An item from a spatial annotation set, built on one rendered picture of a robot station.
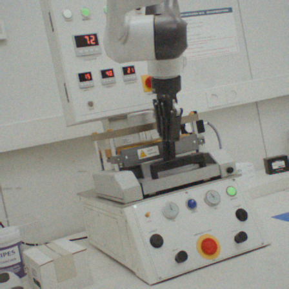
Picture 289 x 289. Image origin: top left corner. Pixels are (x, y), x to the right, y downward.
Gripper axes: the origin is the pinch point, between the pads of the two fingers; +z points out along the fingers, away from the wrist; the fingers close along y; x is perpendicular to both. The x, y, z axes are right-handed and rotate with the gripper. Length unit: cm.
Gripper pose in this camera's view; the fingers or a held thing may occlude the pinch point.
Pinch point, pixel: (169, 152)
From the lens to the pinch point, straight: 118.7
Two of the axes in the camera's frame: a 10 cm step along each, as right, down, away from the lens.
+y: 4.1, 3.1, -8.6
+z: 0.6, 9.3, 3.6
